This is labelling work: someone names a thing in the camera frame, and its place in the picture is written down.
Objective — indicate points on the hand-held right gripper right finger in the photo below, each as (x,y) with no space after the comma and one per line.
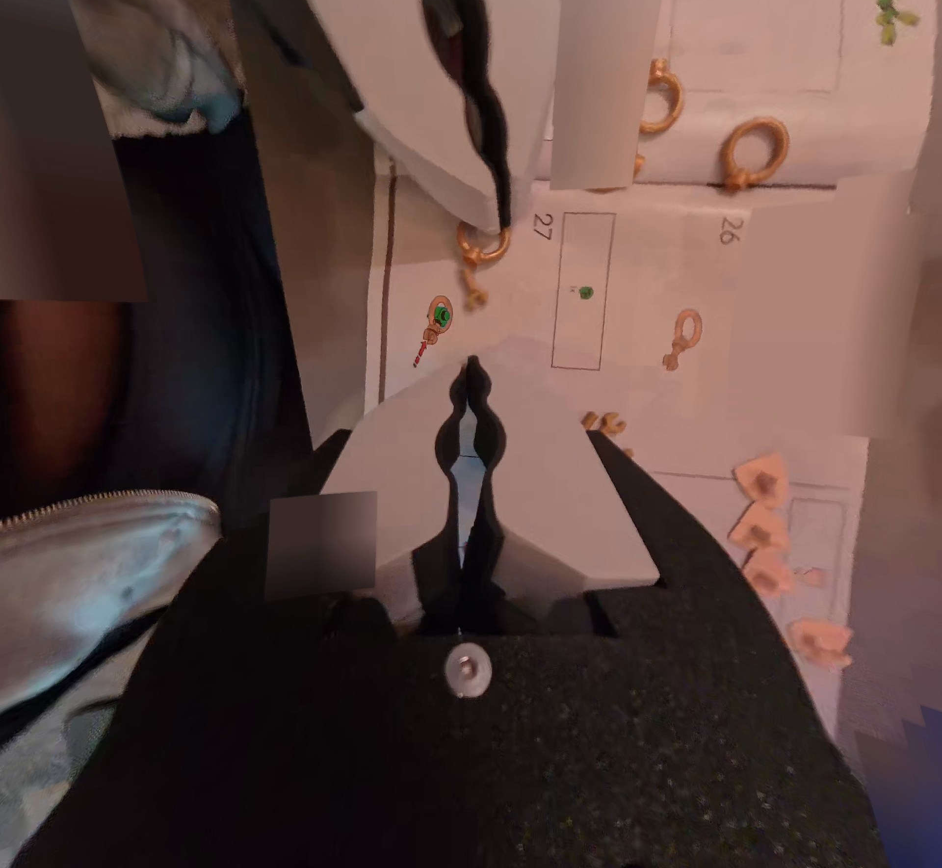
(559,500)

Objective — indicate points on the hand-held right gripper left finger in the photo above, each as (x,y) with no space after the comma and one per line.
(397,456)

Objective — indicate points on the white instruction booklet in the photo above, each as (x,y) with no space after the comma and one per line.
(647,257)

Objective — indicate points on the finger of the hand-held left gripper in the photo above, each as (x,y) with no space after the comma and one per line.
(522,36)
(368,36)

